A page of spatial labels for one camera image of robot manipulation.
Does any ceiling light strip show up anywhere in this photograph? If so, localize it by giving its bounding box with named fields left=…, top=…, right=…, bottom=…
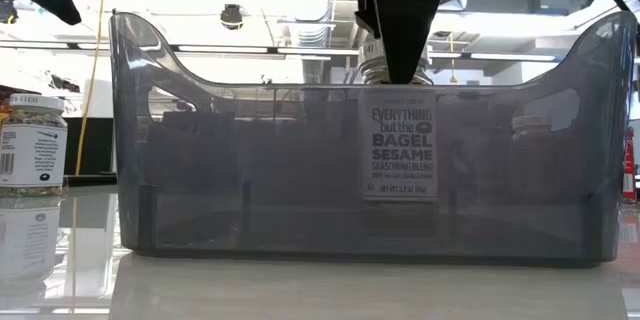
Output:
left=277, top=47, right=361, bottom=57
left=177, top=45, right=270, bottom=54
left=469, top=52, right=557, bottom=62

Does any black ceiling dome device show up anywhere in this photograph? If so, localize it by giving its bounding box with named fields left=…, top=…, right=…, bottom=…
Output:
left=219, top=3, right=245, bottom=31

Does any bagel seasoning jar white lid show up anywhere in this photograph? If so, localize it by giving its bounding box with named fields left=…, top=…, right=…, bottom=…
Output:
left=357, top=34, right=440, bottom=206
left=0, top=93, right=69, bottom=197

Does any red-lidded paprika tin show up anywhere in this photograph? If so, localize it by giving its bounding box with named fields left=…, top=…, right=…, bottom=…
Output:
left=622, top=127, right=637, bottom=205

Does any silver ventilation duct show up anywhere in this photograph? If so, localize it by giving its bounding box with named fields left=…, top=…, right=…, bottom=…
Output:
left=294, top=0, right=342, bottom=86

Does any yellow cable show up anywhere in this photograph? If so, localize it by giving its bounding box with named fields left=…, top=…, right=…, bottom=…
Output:
left=74, top=0, right=109, bottom=176

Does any grey translucent plastic bin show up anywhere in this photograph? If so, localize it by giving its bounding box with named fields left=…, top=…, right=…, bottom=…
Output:
left=108, top=9, right=639, bottom=267

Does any black panel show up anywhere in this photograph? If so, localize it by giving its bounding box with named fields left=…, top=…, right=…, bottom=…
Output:
left=64, top=117, right=114, bottom=179

